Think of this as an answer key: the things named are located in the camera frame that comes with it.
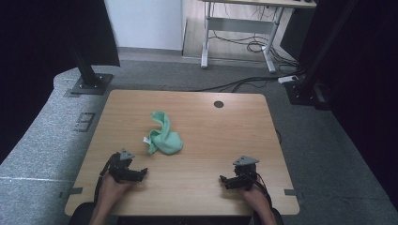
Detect left black stand base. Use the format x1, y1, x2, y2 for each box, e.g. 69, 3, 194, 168
64, 29, 115, 97

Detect white desk frame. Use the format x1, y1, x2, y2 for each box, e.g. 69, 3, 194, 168
200, 0, 317, 74

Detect black stand base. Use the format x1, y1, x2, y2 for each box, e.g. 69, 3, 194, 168
64, 29, 115, 97
283, 0, 360, 111

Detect green microfibre cloth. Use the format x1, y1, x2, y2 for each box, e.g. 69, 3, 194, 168
143, 111, 184, 156

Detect person's left hand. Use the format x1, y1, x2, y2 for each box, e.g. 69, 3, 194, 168
99, 172, 136, 205

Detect person's right hand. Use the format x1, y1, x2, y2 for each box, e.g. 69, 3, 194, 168
238, 184, 270, 211

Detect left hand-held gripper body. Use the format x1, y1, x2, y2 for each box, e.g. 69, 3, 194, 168
107, 148, 140, 184

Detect right black stand base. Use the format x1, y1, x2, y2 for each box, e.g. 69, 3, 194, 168
283, 0, 360, 111

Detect coiled black cables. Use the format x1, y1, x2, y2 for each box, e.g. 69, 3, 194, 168
208, 32, 299, 68

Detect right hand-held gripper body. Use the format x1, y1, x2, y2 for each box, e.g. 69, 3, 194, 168
232, 155, 261, 191

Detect black curtain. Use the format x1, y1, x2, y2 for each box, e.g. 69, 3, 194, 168
298, 0, 398, 203

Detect white power strip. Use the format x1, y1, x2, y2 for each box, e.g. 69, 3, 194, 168
277, 74, 300, 84

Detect black floor cables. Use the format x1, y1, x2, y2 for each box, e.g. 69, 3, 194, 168
190, 68, 306, 94

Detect grey tape strip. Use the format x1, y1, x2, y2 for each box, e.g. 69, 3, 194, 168
283, 187, 304, 199
57, 186, 84, 200

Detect dark floor tape marking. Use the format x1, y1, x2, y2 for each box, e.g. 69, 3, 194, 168
72, 112, 97, 133

